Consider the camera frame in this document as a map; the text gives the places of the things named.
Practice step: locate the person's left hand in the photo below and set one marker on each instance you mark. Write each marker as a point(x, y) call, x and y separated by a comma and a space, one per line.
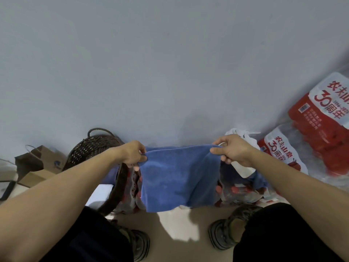
point(132, 154)

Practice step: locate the person's right hand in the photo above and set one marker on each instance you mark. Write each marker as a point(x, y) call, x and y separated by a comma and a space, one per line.
point(234, 150)

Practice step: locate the cream towel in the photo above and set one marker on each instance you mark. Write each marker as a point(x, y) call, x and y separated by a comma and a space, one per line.
point(245, 170)

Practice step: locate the dark grey towel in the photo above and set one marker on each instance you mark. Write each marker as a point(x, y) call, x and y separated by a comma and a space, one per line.
point(234, 174)

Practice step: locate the dark blue towel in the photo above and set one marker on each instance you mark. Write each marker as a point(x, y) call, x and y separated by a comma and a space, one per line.
point(111, 175)

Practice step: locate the light blue towel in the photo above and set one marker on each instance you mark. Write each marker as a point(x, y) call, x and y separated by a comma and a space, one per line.
point(260, 180)
point(177, 177)

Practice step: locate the dark brown wicker basket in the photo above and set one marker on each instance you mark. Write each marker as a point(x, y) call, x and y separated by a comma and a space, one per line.
point(90, 147)

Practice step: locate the white towel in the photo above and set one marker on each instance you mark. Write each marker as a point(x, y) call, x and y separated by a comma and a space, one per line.
point(101, 196)

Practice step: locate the person's left forearm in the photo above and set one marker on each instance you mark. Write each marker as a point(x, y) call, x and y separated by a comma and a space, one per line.
point(54, 204)

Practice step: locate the person's right forearm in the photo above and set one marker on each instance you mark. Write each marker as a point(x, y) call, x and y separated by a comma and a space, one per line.
point(305, 199)

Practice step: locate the person's right grey shoe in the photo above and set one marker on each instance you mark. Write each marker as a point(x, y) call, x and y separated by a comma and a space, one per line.
point(223, 234)

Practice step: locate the person's grey shoe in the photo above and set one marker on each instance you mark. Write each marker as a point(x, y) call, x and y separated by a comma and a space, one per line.
point(139, 240)
point(223, 234)

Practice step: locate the person's left grey shoe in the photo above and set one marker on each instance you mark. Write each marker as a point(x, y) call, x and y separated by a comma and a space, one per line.
point(139, 240)

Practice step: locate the brown paper bag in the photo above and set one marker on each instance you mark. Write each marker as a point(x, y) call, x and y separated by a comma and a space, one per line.
point(38, 166)

